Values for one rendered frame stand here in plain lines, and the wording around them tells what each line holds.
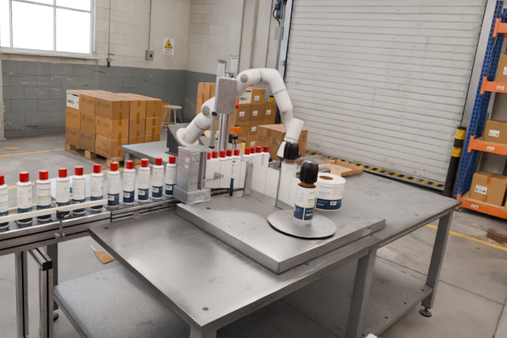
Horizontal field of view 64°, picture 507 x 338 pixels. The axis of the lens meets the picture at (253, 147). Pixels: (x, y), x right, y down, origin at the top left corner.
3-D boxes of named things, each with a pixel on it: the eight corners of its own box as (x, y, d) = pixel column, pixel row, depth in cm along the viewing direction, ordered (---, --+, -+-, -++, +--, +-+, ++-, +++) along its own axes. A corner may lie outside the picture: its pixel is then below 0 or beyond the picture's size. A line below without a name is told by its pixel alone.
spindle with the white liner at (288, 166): (286, 198, 218) (293, 144, 211) (274, 193, 224) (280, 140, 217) (296, 195, 224) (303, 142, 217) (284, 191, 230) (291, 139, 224)
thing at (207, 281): (201, 332, 117) (201, 326, 116) (34, 184, 220) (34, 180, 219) (462, 204, 262) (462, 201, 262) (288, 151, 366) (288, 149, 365)
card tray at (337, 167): (340, 177, 289) (341, 172, 288) (311, 168, 307) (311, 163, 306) (362, 172, 309) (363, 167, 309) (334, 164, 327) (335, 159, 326)
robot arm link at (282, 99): (270, 96, 271) (287, 138, 272) (274, 93, 255) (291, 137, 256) (282, 91, 272) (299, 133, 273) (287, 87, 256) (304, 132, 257)
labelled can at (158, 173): (155, 201, 195) (157, 159, 191) (149, 197, 199) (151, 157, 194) (164, 198, 199) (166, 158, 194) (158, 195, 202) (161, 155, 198)
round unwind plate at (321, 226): (307, 245, 163) (307, 243, 163) (254, 219, 184) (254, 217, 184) (348, 228, 185) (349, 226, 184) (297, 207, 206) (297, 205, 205)
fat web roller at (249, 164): (246, 198, 212) (249, 163, 208) (240, 195, 215) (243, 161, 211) (252, 196, 215) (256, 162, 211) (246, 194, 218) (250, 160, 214)
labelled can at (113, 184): (109, 209, 179) (111, 164, 175) (104, 205, 183) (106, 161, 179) (121, 207, 183) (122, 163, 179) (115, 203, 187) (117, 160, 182)
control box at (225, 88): (216, 113, 218) (219, 78, 214) (213, 109, 235) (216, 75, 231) (234, 115, 220) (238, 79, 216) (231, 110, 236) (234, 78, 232)
